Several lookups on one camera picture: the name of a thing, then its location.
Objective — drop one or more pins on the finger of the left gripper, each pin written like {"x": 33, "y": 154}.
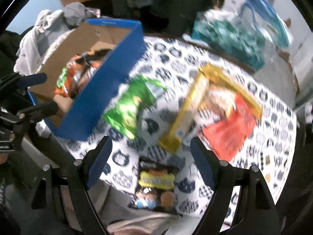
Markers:
{"x": 36, "y": 113}
{"x": 15, "y": 81}

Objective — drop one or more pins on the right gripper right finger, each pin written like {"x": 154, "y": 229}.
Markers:
{"x": 220, "y": 177}

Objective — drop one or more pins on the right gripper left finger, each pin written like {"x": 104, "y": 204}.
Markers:
{"x": 82, "y": 176}

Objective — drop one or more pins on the red snack bag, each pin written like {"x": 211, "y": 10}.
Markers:
{"x": 226, "y": 137}

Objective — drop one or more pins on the orange green snack bag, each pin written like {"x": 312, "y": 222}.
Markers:
{"x": 64, "y": 83}

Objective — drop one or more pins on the large orange chip bag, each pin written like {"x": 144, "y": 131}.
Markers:
{"x": 91, "y": 61}

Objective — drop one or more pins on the black yellow snack bag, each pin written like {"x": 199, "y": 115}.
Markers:
{"x": 155, "y": 187}

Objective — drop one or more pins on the orange cracker pack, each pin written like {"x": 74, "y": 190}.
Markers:
{"x": 220, "y": 101}

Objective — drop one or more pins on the gold biscuit pack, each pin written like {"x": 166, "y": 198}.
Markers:
{"x": 178, "y": 133}

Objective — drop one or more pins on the blue cardboard box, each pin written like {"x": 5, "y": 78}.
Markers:
{"x": 77, "y": 117}

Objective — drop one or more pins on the grey fleece clothes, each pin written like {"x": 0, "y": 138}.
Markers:
{"x": 46, "y": 30}

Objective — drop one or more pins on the teal plastic bags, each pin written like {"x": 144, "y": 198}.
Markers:
{"x": 226, "y": 32}

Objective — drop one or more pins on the blue clear plastic bag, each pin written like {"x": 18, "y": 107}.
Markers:
{"x": 262, "y": 18}

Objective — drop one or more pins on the hanging dark coats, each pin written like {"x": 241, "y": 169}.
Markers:
{"x": 172, "y": 17}

